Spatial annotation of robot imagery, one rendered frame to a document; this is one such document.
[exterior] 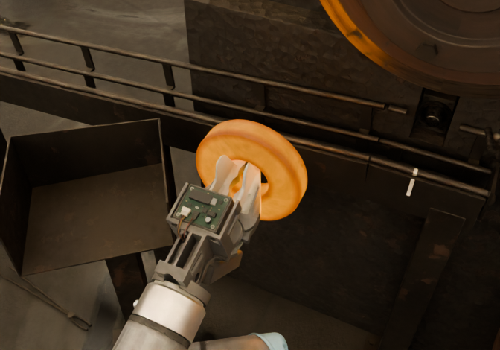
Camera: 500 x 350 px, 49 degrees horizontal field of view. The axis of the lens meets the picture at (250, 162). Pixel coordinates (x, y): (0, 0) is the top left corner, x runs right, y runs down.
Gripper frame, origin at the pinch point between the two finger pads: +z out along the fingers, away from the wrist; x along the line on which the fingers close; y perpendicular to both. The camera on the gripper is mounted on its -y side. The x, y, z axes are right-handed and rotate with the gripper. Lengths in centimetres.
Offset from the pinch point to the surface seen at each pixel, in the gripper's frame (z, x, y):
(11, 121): 34, 129, -94
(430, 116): 28.1, -19.4, -18.3
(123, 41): 95, 121, -111
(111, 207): -5.5, 28.8, -23.0
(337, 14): 23.4, -4.2, 5.9
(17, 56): 21, 73, -25
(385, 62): 21.8, -12.0, 0.2
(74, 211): -8.9, 34.8, -22.6
